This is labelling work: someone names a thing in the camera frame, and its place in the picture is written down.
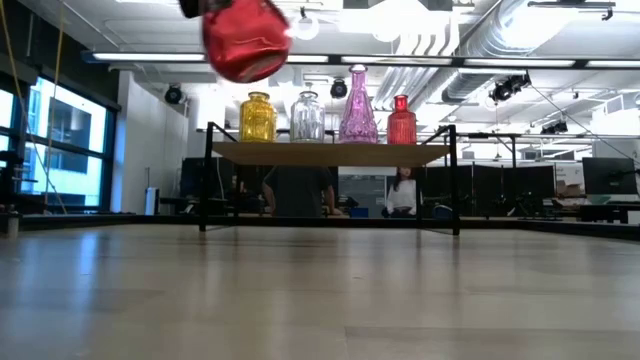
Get red round glass vase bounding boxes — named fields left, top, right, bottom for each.
left=202, top=0, right=294, bottom=85

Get large yellow ribbed glass jar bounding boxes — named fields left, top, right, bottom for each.
left=238, top=91, right=278, bottom=144

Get clear ribbed glass jar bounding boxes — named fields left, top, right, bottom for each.
left=289, top=89, right=327, bottom=144

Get purple conical glass vase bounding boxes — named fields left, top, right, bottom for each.
left=338, top=63, right=380, bottom=145

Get small red glass bottle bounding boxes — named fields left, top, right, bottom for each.
left=386, top=94, right=418, bottom=146

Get wooden shelf with black legs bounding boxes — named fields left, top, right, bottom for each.
left=198, top=121, right=461, bottom=237

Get white cylindrical bin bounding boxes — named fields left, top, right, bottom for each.
left=144, top=187, right=160, bottom=216

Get person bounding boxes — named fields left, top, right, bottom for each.
left=385, top=167, right=424, bottom=219
left=262, top=166, right=344, bottom=219

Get black ceiling track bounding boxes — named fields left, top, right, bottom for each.
left=527, top=0, right=617, bottom=22

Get black computer monitor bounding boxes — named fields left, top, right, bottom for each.
left=582, top=157, right=639, bottom=196

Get black background desk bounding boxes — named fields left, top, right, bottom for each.
left=542, top=197, right=640, bottom=225

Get long ceiling light rail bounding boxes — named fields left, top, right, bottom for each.
left=79, top=49, right=640, bottom=71

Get yellow hanging cord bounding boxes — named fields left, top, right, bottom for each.
left=0, top=0, right=69, bottom=214

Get window with dark frame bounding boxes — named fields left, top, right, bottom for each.
left=0, top=74, right=121, bottom=211

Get silver ventilation duct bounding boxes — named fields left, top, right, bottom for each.
left=439, top=0, right=564, bottom=105

